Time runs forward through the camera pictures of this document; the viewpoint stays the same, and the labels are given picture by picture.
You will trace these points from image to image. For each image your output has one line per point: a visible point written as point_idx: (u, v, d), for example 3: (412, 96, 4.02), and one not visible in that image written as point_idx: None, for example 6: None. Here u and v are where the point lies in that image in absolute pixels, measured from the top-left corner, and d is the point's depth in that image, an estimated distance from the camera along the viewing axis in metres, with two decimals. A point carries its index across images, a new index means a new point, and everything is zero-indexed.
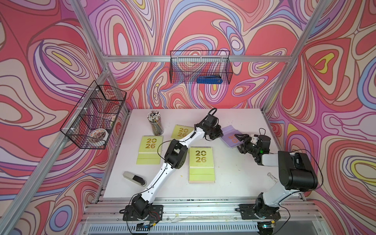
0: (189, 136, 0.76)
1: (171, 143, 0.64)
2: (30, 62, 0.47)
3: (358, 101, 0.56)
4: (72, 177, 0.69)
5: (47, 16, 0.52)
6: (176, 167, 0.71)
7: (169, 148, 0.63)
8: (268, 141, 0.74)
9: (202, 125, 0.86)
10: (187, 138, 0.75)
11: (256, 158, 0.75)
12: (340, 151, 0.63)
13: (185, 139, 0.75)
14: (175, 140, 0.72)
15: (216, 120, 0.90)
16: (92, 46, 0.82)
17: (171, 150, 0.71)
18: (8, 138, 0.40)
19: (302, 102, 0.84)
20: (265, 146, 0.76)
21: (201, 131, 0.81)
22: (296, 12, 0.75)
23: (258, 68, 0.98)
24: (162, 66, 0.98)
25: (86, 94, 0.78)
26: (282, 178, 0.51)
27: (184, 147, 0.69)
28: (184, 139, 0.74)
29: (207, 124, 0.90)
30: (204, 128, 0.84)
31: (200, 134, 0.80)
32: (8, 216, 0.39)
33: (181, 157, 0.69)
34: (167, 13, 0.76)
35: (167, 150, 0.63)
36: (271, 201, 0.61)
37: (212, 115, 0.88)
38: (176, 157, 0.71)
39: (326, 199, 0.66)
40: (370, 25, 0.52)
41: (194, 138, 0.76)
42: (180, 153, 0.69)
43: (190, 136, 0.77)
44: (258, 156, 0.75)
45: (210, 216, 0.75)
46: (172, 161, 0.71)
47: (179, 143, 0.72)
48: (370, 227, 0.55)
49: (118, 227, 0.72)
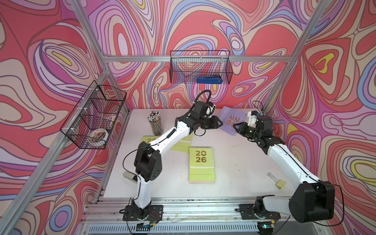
0: (166, 137, 0.56)
1: (139, 148, 0.52)
2: (30, 63, 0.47)
3: (359, 101, 0.56)
4: (72, 178, 0.69)
5: (46, 16, 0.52)
6: (150, 178, 0.51)
7: (137, 154, 0.53)
8: (270, 120, 0.62)
9: (187, 117, 0.65)
10: (162, 138, 0.55)
11: (261, 143, 0.61)
12: (340, 151, 0.63)
13: (159, 140, 0.54)
14: (144, 144, 0.52)
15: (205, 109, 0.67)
16: (92, 46, 0.82)
17: (141, 158, 0.52)
18: (8, 138, 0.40)
19: (302, 102, 0.84)
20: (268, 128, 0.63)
21: (186, 127, 0.60)
22: (296, 12, 0.75)
23: (258, 68, 0.98)
24: (162, 66, 0.98)
25: (86, 93, 0.78)
26: (294, 209, 0.45)
27: (155, 152, 0.50)
28: (157, 141, 0.54)
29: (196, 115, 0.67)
30: (190, 121, 0.63)
31: (185, 131, 0.60)
32: (8, 216, 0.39)
33: (152, 168, 0.50)
34: (167, 13, 0.76)
35: (136, 158, 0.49)
36: (271, 207, 0.61)
37: (201, 103, 0.65)
38: (147, 167, 0.52)
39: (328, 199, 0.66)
40: (370, 25, 0.52)
41: (175, 137, 0.56)
42: (151, 163, 0.50)
43: (168, 134, 0.56)
44: (264, 141, 0.61)
45: (210, 216, 0.75)
46: (142, 171, 0.53)
47: (152, 147, 0.52)
48: (370, 227, 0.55)
49: (118, 227, 0.72)
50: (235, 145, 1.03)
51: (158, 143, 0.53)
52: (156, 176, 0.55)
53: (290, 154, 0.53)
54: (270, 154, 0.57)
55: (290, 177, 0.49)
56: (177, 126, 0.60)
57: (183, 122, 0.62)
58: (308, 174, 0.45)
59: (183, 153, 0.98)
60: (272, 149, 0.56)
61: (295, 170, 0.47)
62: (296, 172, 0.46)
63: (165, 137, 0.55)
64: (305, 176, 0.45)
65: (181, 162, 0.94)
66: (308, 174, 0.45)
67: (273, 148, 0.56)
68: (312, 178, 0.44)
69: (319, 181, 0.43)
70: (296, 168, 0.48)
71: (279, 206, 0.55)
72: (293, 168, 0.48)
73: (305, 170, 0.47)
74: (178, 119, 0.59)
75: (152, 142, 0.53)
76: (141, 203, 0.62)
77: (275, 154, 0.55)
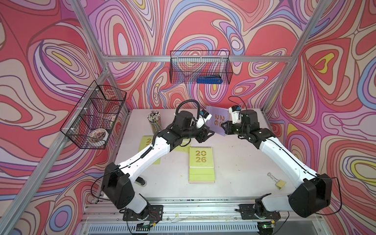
0: (140, 157, 0.48)
1: (106, 171, 0.44)
2: (30, 63, 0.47)
3: (359, 101, 0.56)
4: (72, 178, 0.69)
5: (46, 16, 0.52)
6: (118, 206, 0.43)
7: (105, 178, 0.45)
8: (254, 113, 0.59)
9: (167, 132, 0.57)
10: (135, 159, 0.47)
11: (252, 139, 0.57)
12: (340, 151, 0.63)
13: (130, 162, 0.46)
14: (112, 166, 0.44)
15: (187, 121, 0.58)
16: (92, 46, 0.82)
17: (108, 182, 0.44)
18: (7, 138, 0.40)
19: (302, 102, 0.84)
20: (253, 121, 0.60)
21: (166, 144, 0.53)
22: (296, 12, 0.75)
23: (258, 68, 0.98)
24: (162, 66, 0.98)
25: (86, 94, 0.78)
26: (295, 204, 0.45)
27: (124, 177, 0.42)
28: (129, 163, 0.46)
29: (177, 129, 0.60)
30: (170, 137, 0.55)
31: (165, 149, 0.53)
32: (8, 216, 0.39)
33: (121, 195, 0.41)
34: (167, 13, 0.76)
35: (103, 182, 0.45)
36: (272, 207, 0.60)
37: (183, 114, 0.57)
38: (114, 194, 0.43)
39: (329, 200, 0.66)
40: (370, 25, 0.52)
41: (150, 156, 0.49)
42: (118, 190, 0.41)
43: (142, 154, 0.49)
44: (254, 135, 0.57)
45: (210, 216, 0.75)
46: (110, 197, 0.44)
47: (121, 170, 0.44)
48: (370, 227, 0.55)
49: (118, 227, 0.72)
50: (235, 145, 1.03)
51: (129, 164, 0.45)
52: (126, 203, 0.46)
53: (283, 149, 0.51)
54: (264, 149, 0.55)
55: (287, 173, 0.48)
56: (154, 143, 0.53)
57: (162, 137, 0.55)
58: (306, 170, 0.44)
59: (183, 153, 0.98)
60: (264, 143, 0.54)
61: (293, 166, 0.46)
62: (294, 169, 0.45)
63: (139, 157, 0.48)
64: (303, 172, 0.44)
65: (181, 162, 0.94)
66: (306, 169, 0.45)
67: (266, 143, 0.53)
68: (310, 174, 0.43)
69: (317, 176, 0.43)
70: (293, 164, 0.46)
71: (281, 205, 0.55)
72: (290, 165, 0.46)
73: (302, 165, 0.46)
74: (157, 133, 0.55)
75: (122, 164, 0.45)
76: (137, 209, 0.60)
77: (268, 150, 0.53)
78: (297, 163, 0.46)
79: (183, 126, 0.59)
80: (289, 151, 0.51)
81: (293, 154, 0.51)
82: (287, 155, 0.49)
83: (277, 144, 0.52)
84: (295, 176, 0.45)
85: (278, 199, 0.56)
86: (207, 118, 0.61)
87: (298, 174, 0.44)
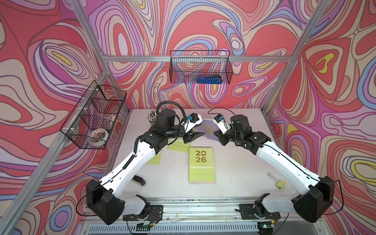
0: (122, 169, 0.44)
1: (87, 190, 0.40)
2: (30, 63, 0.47)
3: (359, 101, 0.56)
4: (72, 178, 0.69)
5: (47, 17, 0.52)
6: (109, 221, 0.42)
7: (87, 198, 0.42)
8: (244, 118, 0.57)
9: (150, 136, 0.53)
10: (117, 171, 0.44)
11: (248, 145, 0.54)
12: (340, 151, 0.63)
13: (112, 176, 0.43)
14: (93, 183, 0.41)
15: (167, 121, 0.54)
16: (92, 46, 0.82)
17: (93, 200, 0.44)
18: (7, 138, 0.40)
19: (302, 102, 0.84)
20: (245, 126, 0.58)
21: (149, 148, 0.50)
22: (296, 12, 0.75)
23: (258, 68, 0.98)
24: (162, 66, 0.98)
25: (86, 94, 0.78)
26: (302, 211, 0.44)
27: (107, 193, 0.39)
28: (110, 177, 0.42)
29: (160, 130, 0.56)
30: (152, 140, 0.52)
31: (150, 153, 0.50)
32: (8, 216, 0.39)
33: (108, 212, 0.39)
34: (167, 13, 0.76)
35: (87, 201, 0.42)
36: (273, 208, 0.60)
37: (163, 115, 0.52)
38: (102, 211, 0.40)
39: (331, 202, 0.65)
40: (371, 25, 0.52)
41: (132, 166, 0.45)
42: (104, 207, 0.39)
43: (124, 166, 0.45)
44: (250, 141, 0.54)
45: (210, 216, 0.75)
46: (99, 214, 0.42)
47: (103, 187, 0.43)
48: (370, 227, 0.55)
49: (118, 227, 0.72)
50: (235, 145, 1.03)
51: (111, 178, 0.42)
52: (118, 216, 0.45)
53: (282, 154, 0.49)
54: (261, 154, 0.52)
55: (289, 178, 0.46)
56: (137, 150, 0.49)
57: (146, 142, 0.51)
58: (308, 175, 0.43)
59: (183, 153, 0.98)
60: (262, 150, 0.51)
61: (296, 172, 0.44)
62: (298, 176, 0.44)
63: (122, 169, 0.44)
64: (306, 177, 0.43)
65: (181, 162, 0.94)
66: (309, 175, 0.43)
67: (264, 150, 0.51)
68: (314, 178, 0.42)
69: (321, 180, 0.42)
70: (296, 171, 0.45)
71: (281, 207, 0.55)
72: (294, 173, 0.44)
73: (303, 169, 0.45)
74: (139, 138, 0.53)
75: (103, 179, 0.42)
76: (136, 211, 0.60)
77: (266, 155, 0.51)
78: (298, 168, 0.45)
79: (165, 126, 0.54)
80: (288, 155, 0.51)
81: (292, 158, 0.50)
82: (288, 161, 0.47)
83: (274, 149, 0.50)
84: (300, 183, 0.43)
85: (279, 201, 0.56)
86: (197, 123, 0.68)
87: (303, 181, 0.42)
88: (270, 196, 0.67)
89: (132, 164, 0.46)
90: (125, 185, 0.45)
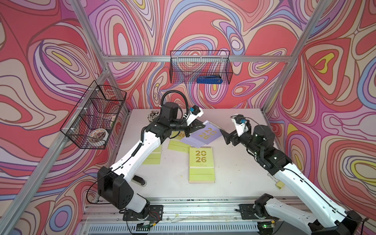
0: (131, 155, 0.47)
1: (99, 176, 0.42)
2: (30, 63, 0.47)
3: (359, 101, 0.56)
4: (72, 178, 0.69)
5: (47, 17, 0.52)
6: (119, 206, 0.43)
7: (100, 183, 0.43)
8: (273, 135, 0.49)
9: (154, 126, 0.56)
10: (127, 158, 0.46)
11: (266, 166, 0.50)
12: (340, 151, 0.63)
13: (122, 162, 0.45)
14: (104, 170, 0.43)
15: (174, 111, 0.58)
16: (92, 46, 0.82)
17: (105, 186, 0.46)
18: (8, 138, 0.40)
19: (302, 102, 0.84)
20: (269, 143, 0.50)
21: (155, 137, 0.52)
22: (296, 12, 0.75)
23: (258, 68, 0.98)
24: (162, 66, 0.98)
25: (86, 94, 0.78)
26: None
27: (118, 178, 0.41)
28: (121, 164, 0.45)
29: (164, 121, 0.59)
30: (158, 129, 0.55)
31: (156, 142, 0.52)
32: (8, 216, 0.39)
33: (119, 197, 0.41)
34: (167, 13, 0.76)
35: (98, 187, 0.44)
36: (276, 212, 0.59)
37: (167, 105, 0.56)
38: (113, 197, 0.42)
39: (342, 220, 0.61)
40: (370, 25, 0.52)
41: (141, 153, 0.48)
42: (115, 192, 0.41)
43: (132, 152, 0.48)
44: (268, 161, 0.51)
45: (210, 216, 0.75)
46: (110, 199, 0.44)
47: (114, 172, 0.43)
48: (370, 227, 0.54)
49: (118, 227, 0.72)
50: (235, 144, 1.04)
51: (121, 165, 0.44)
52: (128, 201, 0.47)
53: (304, 180, 0.45)
54: (280, 177, 0.49)
55: (310, 206, 0.43)
56: (144, 138, 0.52)
57: (151, 131, 0.54)
58: (334, 208, 0.40)
59: (183, 153, 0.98)
60: (282, 174, 0.47)
61: (320, 203, 0.41)
62: (322, 208, 0.41)
63: (130, 155, 0.47)
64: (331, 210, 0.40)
65: (181, 162, 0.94)
66: (335, 208, 0.40)
67: (284, 174, 0.47)
68: (340, 213, 0.39)
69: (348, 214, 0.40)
70: (320, 201, 0.41)
71: (288, 216, 0.54)
72: (318, 204, 0.41)
73: (327, 199, 0.42)
74: (144, 129, 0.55)
75: (114, 166, 0.44)
76: (137, 209, 0.61)
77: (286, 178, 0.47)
78: (322, 198, 0.42)
79: (170, 116, 0.58)
80: (309, 181, 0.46)
81: (315, 185, 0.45)
82: (312, 190, 0.43)
83: (295, 174, 0.47)
84: (325, 217, 0.40)
85: (289, 215, 0.54)
86: (198, 115, 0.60)
87: (329, 215, 0.39)
88: (275, 200, 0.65)
89: (141, 152, 0.48)
90: (134, 172, 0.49)
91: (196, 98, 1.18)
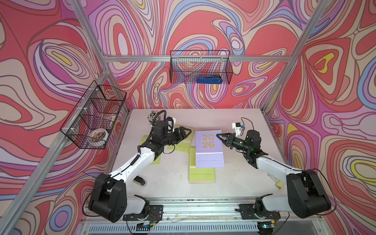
0: (129, 165, 0.50)
1: (97, 183, 0.43)
2: (29, 62, 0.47)
3: (359, 101, 0.56)
4: (72, 178, 0.69)
5: (47, 17, 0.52)
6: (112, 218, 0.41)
7: (94, 193, 0.43)
8: (259, 139, 0.65)
9: (150, 143, 0.63)
10: (125, 167, 0.49)
11: (250, 161, 0.67)
12: (340, 151, 0.63)
13: (122, 169, 0.48)
14: (103, 176, 0.44)
15: (163, 129, 0.64)
16: (92, 46, 0.82)
17: (99, 196, 0.42)
18: (8, 138, 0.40)
19: (302, 102, 0.84)
20: (256, 144, 0.66)
21: (151, 152, 0.58)
22: (296, 12, 0.75)
23: (258, 68, 0.98)
24: (162, 66, 0.98)
25: (86, 93, 0.78)
26: (296, 207, 0.44)
27: (118, 183, 0.43)
28: (120, 171, 0.47)
29: (157, 139, 0.65)
30: (152, 146, 0.61)
31: (151, 156, 0.57)
32: (8, 216, 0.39)
33: (116, 203, 0.41)
34: (167, 12, 0.75)
35: (92, 197, 0.43)
36: (271, 206, 0.61)
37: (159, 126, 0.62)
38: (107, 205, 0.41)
39: (341, 217, 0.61)
40: (371, 25, 0.52)
41: (139, 163, 0.52)
42: (113, 198, 0.41)
43: (131, 162, 0.51)
44: (251, 157, 0.68)
45: (210, 216, 0.75)
46: (102, 211, 0.42)
47: (113, 178, 0.44)
48: (370, 227, 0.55)
49: (118, 227, 0.72)
50: None
51: (121, 172, 0.47)
52: (119, 214, 0.44)
53: (273, 159, 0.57)
54: (260, 165, 0.62)
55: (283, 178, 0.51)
56: (141, 152, 0.57)
57: (147, 147, 0.60)
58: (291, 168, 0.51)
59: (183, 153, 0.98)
60: (259, 161, 0.63)
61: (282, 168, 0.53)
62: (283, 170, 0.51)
63: (129, 165, 0.50)
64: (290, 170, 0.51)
65: (181, 162, 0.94)
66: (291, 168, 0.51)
67: (260, 160, 0.62)
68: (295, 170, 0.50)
69: (303, 171, 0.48)
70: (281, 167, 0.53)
71: (279, 204, 0.56)
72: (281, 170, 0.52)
73: (288, 166, 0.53)
74: (140, 145, 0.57)
75: (113, 173, 0.46)
76: (137, 210, 0.61)
77: (263, 164, 0.61)
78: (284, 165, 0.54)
79: (160, 135, 0.64)
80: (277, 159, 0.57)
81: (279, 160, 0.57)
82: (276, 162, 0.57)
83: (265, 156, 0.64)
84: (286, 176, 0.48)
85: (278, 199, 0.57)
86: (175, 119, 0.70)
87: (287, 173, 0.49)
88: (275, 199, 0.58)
89: (139, 161, 0.52)
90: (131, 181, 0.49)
91: (196, 98, 1.18)
